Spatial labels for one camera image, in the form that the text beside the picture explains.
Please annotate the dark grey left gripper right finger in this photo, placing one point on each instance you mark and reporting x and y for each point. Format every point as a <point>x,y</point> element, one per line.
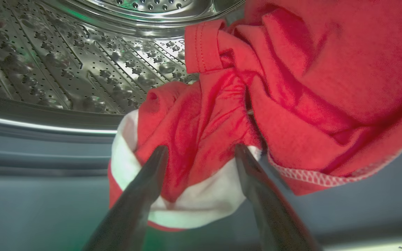
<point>274,209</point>

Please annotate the red and white garment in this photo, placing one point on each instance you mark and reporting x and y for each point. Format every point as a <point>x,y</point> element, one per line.
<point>309,69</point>

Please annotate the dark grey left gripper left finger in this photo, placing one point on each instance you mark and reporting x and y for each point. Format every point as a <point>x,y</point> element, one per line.
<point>131,209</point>

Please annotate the stainless steel washer drum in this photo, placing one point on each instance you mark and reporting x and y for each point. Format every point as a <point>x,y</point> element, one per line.
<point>65,62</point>

